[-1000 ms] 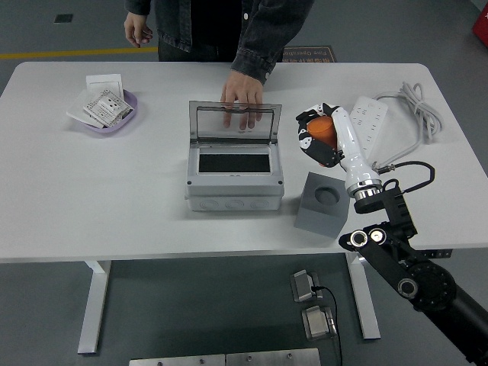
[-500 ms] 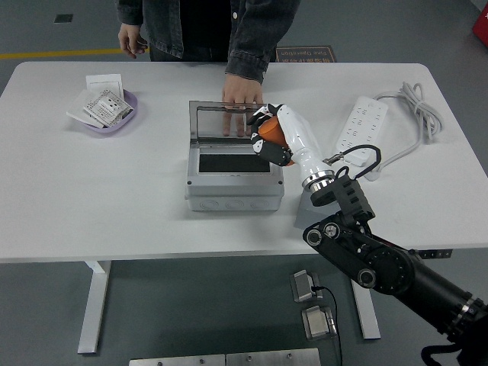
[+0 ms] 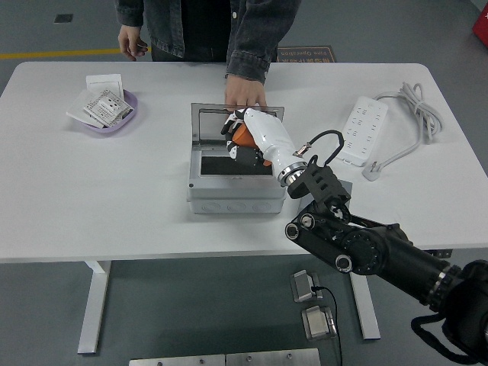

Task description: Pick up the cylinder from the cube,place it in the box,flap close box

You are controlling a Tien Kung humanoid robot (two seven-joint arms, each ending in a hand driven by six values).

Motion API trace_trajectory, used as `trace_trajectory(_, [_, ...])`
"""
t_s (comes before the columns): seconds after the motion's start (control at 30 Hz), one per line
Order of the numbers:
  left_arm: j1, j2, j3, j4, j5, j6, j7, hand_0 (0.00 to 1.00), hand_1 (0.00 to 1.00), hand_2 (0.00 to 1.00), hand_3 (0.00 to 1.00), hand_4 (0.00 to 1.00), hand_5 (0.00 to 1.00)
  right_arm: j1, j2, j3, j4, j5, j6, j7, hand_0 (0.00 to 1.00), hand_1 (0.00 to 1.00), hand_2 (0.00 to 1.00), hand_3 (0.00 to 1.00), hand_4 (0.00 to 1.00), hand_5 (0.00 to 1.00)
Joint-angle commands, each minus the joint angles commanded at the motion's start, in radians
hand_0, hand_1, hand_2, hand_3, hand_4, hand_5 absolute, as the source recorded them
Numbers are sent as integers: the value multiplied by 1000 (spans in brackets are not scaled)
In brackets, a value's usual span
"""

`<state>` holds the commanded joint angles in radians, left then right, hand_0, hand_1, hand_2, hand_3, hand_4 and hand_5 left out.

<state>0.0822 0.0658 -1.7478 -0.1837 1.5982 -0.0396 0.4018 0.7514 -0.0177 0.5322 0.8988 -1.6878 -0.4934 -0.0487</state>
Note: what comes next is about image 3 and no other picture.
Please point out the person's left hand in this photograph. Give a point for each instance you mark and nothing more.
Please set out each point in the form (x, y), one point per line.
(244, 93)

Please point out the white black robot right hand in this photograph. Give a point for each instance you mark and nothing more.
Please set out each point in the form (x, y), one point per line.
(274, 137)

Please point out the person's right hand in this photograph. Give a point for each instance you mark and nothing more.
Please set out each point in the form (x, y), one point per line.
(129, 42)

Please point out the orange cylinder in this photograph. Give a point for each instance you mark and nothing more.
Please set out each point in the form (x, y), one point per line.
(244, 137)

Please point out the transparent hinged box lid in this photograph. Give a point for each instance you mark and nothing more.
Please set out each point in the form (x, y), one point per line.
(209, 126)

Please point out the person's left forearm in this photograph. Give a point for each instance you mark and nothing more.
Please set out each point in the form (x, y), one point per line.
(259, 42)

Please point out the person's right forearm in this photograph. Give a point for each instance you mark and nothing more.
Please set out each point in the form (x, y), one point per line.
(129, 11)

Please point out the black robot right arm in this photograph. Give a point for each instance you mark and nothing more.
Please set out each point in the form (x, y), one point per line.
(381, 248)

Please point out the grey electrical junction box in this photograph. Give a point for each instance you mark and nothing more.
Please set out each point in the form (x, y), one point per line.
(236, 206)

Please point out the grey cube with round hole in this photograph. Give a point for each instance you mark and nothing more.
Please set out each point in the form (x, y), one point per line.
(347, 188)

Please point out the socket plate with printed label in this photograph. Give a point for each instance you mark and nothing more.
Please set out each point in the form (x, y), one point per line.
(104, 106)

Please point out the black floor hatch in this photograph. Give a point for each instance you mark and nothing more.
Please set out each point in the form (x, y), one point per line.
(63, 18)

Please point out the person's torso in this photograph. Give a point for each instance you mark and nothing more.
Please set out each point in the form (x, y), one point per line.
(206, 30)

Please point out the dark floor sign with lettering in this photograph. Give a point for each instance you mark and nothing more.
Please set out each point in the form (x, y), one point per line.
(312, 55)

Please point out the white flat plate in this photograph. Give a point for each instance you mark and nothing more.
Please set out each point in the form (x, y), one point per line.
(76, 108)

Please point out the white power strip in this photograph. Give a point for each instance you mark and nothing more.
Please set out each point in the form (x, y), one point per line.
(360, 129)

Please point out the purple plastic tray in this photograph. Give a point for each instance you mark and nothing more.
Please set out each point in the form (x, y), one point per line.
(110, 130)

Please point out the silver foot pedal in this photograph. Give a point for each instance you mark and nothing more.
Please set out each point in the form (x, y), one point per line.
(301, 286)
(316, 324)

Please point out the black table control panel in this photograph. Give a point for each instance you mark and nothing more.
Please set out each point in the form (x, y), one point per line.
(442, 253)

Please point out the red object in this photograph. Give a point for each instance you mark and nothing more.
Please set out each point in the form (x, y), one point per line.
(481, 24)

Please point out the grey metal plate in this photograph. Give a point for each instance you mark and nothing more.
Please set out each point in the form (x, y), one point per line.
(175, 361)

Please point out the plain white switch plate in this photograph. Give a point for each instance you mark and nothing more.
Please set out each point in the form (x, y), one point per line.
(103, 82)

